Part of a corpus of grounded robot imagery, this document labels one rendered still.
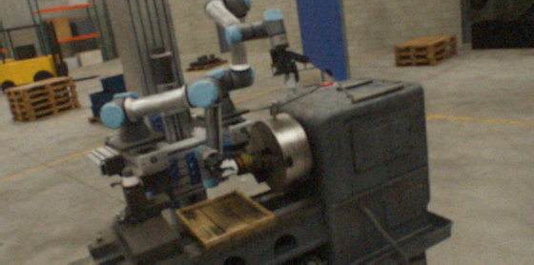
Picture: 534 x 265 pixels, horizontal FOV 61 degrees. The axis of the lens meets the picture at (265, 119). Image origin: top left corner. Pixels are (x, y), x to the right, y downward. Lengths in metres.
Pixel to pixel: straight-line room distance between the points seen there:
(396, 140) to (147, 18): 1.37
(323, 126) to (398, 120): 0.40
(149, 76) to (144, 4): 0.37
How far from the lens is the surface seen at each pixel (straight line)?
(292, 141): 1.81
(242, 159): 1.84
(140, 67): 2.42
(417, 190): 2.22
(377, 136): 1.97
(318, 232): 1.99
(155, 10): 2.48
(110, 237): 1.95
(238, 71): 2.43
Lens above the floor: 1.71
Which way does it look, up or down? 15 degrees down
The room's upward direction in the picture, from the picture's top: 9 degrees counter-clockwise
